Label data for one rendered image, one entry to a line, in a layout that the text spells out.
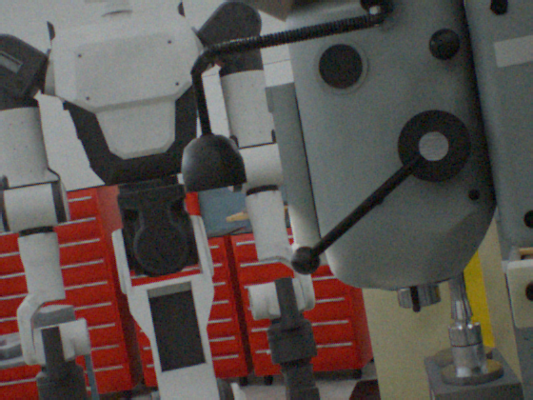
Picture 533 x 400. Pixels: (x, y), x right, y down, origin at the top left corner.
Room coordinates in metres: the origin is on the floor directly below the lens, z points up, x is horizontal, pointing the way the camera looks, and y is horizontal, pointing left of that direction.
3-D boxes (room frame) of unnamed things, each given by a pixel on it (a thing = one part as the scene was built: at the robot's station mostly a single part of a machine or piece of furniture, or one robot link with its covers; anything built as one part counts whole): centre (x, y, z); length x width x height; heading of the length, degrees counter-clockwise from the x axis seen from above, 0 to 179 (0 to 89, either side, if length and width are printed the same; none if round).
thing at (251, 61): (1.84, 0.00, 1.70); 0.12 x 0.09 x 0.14; 8
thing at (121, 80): (1.83, 0.22, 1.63); 0.34 x 0.30 x 0.36; 98
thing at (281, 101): (1.05, -0.05, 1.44); 0.04 x 0.04 x 0.21; 76
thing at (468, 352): (1.33, -0.26, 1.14); 0.05 x 0.05 x 0.06
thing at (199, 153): (1.05, 0.05, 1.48); 0.07 x 0.07 x 0.06
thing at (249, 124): (1.81, 0.00, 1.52); 0.13 x 0.12 x 0.22; 98
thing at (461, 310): (1.33, -0.26, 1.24); 0.03 x 0.03 x 0.11
